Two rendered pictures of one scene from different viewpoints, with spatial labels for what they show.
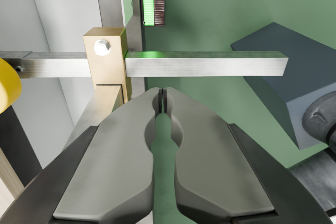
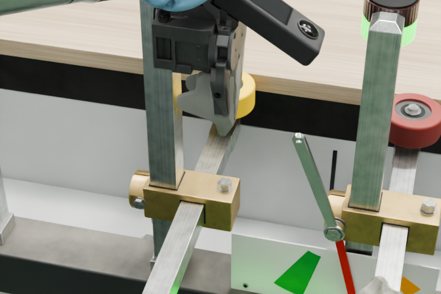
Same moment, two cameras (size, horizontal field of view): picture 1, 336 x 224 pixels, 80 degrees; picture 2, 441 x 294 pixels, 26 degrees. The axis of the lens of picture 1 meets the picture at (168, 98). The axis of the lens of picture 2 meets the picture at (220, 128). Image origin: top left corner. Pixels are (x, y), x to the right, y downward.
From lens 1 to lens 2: 0.97 m
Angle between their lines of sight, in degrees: 54
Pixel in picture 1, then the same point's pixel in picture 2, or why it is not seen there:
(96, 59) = (213, 180)
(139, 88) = (113, 266)
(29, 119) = (140, 123)
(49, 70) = (212, 148)
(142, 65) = (191, 216)
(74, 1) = not seen: hidden behind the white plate
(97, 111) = (179, 140)
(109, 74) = (192, 184)
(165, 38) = not seen: outside the picture
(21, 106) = not seen: hidden behind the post
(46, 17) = (249, 224)
